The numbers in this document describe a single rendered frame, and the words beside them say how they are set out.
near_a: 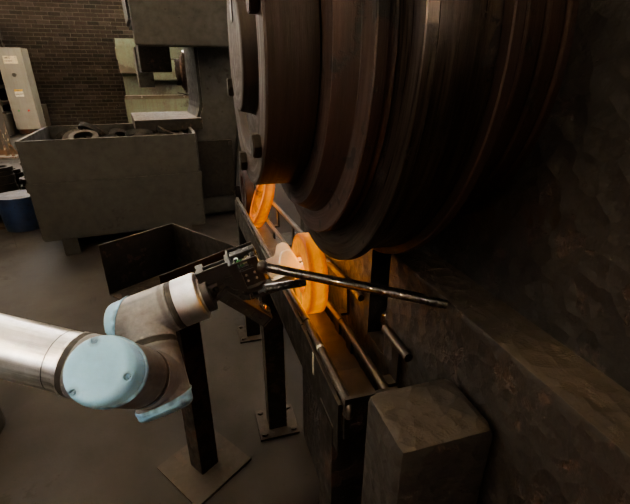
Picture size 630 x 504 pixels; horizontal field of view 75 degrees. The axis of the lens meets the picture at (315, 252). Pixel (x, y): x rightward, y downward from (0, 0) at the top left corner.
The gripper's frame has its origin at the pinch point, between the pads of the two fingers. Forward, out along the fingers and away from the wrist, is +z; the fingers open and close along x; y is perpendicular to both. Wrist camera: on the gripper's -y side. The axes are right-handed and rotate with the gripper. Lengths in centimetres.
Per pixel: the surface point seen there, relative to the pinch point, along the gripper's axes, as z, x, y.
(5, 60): -312, 896, 146
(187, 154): -28, 218, -9
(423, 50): 6, -43, 35
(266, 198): 1, 60, -5
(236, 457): -37, 24, -68
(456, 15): 9, -42, 36
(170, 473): -56, 24, -62
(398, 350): 4.3, -29.2, -1.2
